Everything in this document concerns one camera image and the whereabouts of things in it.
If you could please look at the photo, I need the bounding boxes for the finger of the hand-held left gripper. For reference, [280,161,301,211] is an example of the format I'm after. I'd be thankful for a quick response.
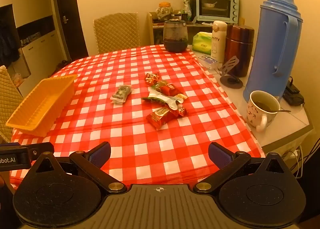
[0,142,55,162]

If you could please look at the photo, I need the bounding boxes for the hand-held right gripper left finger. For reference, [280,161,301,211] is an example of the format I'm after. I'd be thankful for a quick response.
[31,141,128,194]

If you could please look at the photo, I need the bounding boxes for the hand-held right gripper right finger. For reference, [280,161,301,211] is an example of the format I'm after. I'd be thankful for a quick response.
[193,141,289,194]

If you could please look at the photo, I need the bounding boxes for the yellow plastic basket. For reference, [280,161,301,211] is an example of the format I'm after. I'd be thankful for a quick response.
[5,74,78,137]

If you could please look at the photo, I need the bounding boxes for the silver green snack packet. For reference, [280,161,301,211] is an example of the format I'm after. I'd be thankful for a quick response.
[111,85,133,104]

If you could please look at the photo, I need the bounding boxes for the large red snack packet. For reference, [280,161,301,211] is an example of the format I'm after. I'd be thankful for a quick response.
[146,107,176,130]

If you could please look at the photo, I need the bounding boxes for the white green snack packet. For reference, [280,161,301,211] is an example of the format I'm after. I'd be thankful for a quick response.
[142,91,188,110]

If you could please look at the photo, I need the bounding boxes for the small red snack packet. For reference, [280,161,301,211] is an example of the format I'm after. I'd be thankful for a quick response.
[160,84,181,97]

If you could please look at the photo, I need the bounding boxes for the red gold foil candy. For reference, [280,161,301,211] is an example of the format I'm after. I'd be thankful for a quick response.
[145,72,160,86]

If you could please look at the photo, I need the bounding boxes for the red white checkered tablecloth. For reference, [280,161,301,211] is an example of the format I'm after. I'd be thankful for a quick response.
[10,44,265,189]

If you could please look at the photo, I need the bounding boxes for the white patterned mug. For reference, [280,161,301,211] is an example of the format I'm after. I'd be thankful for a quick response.
[246,90,281,133]

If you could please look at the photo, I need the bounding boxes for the beige quilted chair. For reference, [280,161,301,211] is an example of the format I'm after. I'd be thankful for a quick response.
[0,65,24,143]

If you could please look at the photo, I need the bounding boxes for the metal spoon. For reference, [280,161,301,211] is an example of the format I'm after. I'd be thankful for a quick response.
[260,104,292,114]

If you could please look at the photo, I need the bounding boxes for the grey phone stand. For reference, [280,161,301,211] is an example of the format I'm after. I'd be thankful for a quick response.
[218,55,243,89]

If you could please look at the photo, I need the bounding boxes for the dark shoes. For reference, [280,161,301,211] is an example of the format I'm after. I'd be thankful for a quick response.
[54,60,68,72]

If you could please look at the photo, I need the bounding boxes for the blue white flat packet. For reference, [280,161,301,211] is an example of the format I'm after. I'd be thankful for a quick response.
[199,55,218,70]

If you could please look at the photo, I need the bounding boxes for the black power adapter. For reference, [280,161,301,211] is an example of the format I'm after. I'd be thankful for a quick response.
[282,77,305,107]

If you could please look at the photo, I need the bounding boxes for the white cabinet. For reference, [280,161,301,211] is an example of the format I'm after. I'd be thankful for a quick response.
[0,0,69,97]

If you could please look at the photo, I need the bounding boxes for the brown metal thermos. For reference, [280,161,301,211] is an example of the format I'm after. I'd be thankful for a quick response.
[224,24,255,77]

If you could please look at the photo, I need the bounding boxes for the white insulated bottle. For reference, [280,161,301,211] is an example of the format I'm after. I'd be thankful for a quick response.
[210,21,227,64]

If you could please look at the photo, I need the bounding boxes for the green tissue pack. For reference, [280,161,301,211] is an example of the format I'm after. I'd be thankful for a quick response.
[192,32,213,55]

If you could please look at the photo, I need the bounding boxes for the dark hanging clothes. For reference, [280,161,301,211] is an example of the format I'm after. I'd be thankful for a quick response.
[0,15,20,65]

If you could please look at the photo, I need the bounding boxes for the blue thermos jug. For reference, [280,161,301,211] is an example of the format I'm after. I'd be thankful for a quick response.
[243,0,303,102]

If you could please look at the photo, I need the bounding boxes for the quilted chair back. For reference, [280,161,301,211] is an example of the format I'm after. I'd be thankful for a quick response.
[93,13,141,54]

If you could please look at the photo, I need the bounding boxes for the glass jar with dark liquid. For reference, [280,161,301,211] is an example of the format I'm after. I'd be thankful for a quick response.
[163,19,188,53]

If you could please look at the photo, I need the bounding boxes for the dark door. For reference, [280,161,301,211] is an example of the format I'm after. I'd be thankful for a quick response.
[54,0,88,63]

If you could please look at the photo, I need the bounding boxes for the wooden shelf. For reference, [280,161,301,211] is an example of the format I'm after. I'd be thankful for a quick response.
[147,12,215,45]

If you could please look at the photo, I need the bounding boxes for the light blue toaster oven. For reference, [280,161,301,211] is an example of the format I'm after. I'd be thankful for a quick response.
[195,0,240,24]

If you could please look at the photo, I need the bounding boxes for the green white bag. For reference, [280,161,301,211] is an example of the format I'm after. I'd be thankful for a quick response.
[182,0,192,21]

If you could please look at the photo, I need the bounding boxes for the orange lid jar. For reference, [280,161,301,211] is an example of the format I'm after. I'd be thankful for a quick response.
[156,2,173,19]

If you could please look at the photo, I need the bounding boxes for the white cables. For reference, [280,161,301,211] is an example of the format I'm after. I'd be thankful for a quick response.
[282,144,304,179]

